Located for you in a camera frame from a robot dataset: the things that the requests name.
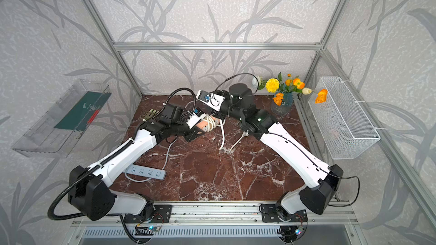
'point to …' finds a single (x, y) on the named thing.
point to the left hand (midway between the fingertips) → (202, 129)
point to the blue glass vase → (284, 109)
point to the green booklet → (76, 117)
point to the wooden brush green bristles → (148, 115)
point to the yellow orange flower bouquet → (289, 84)
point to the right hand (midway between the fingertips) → (208, 95)
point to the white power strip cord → (211, 123)
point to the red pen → (93, 116)
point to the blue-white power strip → (147, 172)
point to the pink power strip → (201, 123)
